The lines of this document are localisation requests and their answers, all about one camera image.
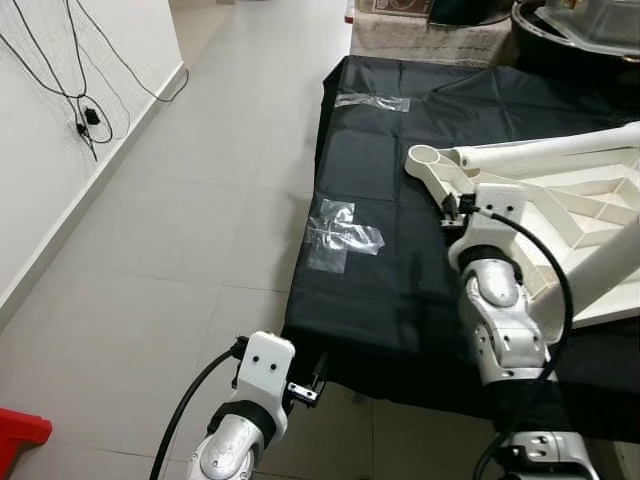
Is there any clear tape strip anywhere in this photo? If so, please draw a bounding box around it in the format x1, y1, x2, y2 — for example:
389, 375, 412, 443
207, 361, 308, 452
335, 92, 411, 113

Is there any black tablecloth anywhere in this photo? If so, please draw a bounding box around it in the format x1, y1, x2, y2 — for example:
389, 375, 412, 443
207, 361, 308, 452
283, 55, 640, 441

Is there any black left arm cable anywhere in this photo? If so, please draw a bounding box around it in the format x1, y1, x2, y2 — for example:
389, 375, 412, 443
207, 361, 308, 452
150, 345, 241, 480

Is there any black wok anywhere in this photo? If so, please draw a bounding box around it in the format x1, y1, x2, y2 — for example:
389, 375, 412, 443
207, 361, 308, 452
510, 0, 640, 71

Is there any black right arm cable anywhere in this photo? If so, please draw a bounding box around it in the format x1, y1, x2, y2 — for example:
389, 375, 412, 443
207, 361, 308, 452
475, 208, 576, 480

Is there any grey clear plastic box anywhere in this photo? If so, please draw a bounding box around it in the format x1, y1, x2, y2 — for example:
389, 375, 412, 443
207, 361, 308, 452
545, 0, 640, 46

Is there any crumpled clear tape patch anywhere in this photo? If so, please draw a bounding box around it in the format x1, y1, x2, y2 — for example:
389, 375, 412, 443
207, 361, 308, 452
305, 198, 386, 274

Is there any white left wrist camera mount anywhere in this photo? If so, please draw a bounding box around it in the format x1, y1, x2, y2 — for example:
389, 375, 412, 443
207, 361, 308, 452
235, 332, 297, 411

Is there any black shiny curved cover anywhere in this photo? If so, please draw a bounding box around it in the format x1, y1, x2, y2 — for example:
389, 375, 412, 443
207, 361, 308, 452
430, 0, 516, 26

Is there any black wall cable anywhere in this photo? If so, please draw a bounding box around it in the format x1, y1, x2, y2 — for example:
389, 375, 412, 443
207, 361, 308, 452
0, 0, 191, 161

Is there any red plastic object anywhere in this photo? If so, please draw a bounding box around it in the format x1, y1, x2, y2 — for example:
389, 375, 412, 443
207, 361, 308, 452
0, 407, 53, 456

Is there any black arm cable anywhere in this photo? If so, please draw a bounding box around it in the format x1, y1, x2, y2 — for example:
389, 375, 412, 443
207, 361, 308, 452
475, 208, 576, 480
150, 345, 241, 480

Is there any dark red printed carton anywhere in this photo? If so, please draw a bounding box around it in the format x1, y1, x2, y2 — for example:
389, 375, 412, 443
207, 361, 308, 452
372, 0, 433, 16

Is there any white plastic table top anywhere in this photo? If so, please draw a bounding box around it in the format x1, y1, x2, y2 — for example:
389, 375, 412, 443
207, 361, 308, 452
405, 125, 640, 326

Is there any speckled cloth covered bench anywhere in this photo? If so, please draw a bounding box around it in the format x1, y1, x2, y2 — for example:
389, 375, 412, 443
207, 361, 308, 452
350, 10, 521, 69

